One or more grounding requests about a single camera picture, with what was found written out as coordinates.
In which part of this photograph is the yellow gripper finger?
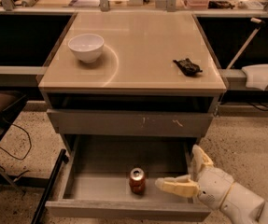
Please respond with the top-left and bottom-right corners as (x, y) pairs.
(192, 145), (214, 179)
(155, 175), (200, 198)

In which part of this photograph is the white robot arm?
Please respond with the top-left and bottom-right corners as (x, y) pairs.
(155, 145), (268, 224)

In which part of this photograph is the open grey drawer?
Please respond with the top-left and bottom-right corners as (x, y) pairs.
(47, 135), (210, 222)

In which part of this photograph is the white bowl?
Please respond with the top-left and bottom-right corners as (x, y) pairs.
(68, 34), (105, 63)

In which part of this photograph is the white curved object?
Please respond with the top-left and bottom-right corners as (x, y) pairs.
(242, 64), (268, 91)

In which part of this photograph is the black floor cable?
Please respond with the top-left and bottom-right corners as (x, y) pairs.
(0, 121), (33, 161)

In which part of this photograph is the white stick with tip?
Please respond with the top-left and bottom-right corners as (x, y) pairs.
(227, 17), (265, 69)

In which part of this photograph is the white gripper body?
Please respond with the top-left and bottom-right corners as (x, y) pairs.
(197, 167), (234, 210)

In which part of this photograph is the red coke can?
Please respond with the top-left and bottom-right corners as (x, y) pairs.
(129, 167), (146, 194)

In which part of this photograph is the grey cabinet with counter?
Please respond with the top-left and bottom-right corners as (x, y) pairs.
(39, 11), (226, 150)

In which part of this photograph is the closed grey upper drawer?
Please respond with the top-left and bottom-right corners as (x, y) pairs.
(47, 109), (213, 138)

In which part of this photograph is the black crumpled bag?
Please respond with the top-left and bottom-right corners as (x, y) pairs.
(174, 58), (203, 77)

